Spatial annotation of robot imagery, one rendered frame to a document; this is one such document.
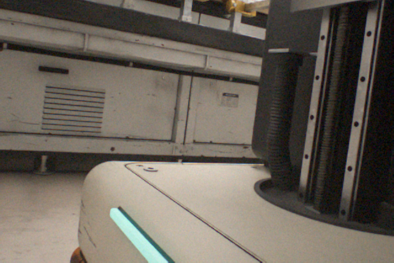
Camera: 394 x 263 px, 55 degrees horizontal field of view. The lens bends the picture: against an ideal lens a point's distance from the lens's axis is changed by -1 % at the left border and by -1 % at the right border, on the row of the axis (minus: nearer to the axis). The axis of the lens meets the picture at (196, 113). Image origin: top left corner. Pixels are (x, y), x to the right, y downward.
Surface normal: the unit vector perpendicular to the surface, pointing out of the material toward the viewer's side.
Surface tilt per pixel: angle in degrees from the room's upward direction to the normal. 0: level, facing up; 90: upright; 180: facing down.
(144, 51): 90
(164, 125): 90
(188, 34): 90
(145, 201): 28
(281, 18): 90
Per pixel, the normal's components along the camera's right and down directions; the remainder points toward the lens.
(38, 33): 0.47, 0.11
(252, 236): 0.12, -0.99
